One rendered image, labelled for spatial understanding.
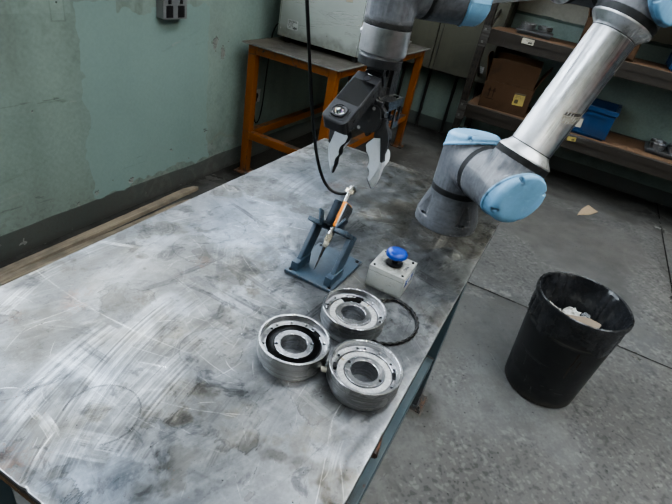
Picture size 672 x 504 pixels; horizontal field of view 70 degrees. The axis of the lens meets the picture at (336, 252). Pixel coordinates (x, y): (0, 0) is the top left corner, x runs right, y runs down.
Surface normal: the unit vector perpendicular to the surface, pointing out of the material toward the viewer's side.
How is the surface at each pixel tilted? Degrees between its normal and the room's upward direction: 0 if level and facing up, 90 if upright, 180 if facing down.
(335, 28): 88
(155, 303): 0
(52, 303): 0
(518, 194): 97
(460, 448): 0
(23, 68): 90
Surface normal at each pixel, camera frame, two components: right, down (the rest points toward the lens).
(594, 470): 0.18, -0.83
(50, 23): 0.87, 0.38
